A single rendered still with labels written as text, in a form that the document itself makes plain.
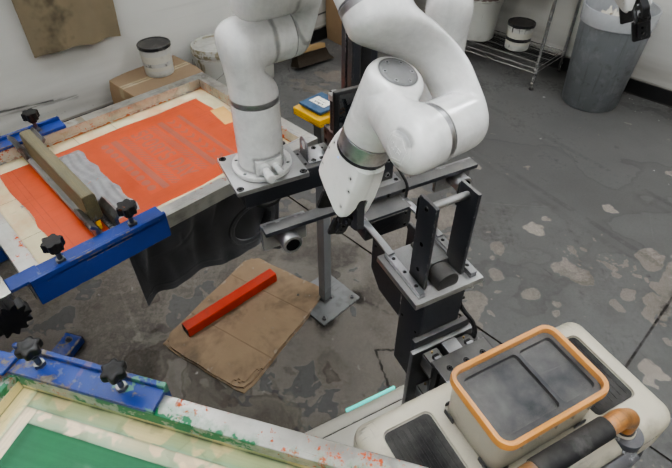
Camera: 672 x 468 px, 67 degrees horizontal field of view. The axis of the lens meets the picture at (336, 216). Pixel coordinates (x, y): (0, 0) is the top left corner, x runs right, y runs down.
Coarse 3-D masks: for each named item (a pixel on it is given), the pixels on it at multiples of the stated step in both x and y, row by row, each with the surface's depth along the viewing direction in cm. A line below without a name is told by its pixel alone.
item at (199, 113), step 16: (176, 112) 161; (192, 112) 161; (208, 112) 161; (128, 128) 154; (144, 128) 154; (208, 128) 154; (80, 144) 147; (96, 144) 147; (96, 160) 141; (112, 160) 141; (0, 176) 135; (16, 176) 135; (32, 176) 135; (16, 192) 130; (32, 192) 130; (48, 192) 130; (32, 208) 126
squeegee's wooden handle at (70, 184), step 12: (24, 132) 132; (24, 144) 134; (36, 144) 128; (36, 156) 129; (48, 156) 124; (48, 168) 124; (60, 168) 120; (60, 180) 120; (72, 180) 117; (72, 192) 116; (84, 192) 114; (84, 204) 113; (96, 204) 115; (96, 216) 117
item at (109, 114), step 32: (160, 96) 164; (224, 96) 164; (64, 128) 147; (288, 128) 147; (0, 160) 139; (192, 192) 125; (224, 192) 128; (0, 224) 116; (32, 256) 108; (32, 288) 102
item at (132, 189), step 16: (224, 128) 154; (112, 176) 135; (128, 176) 135; (192, 176) 135; (208, 176) 135; (128, 192) 130; (144, 192) 130; (160, 192) 130; (176, 192) 130; (48, 208) 126; (64, 208) 126; (144, 208) 126; (48, 224) 121; (64, 224) 121; (80, 224) 121; (80, 240) 117
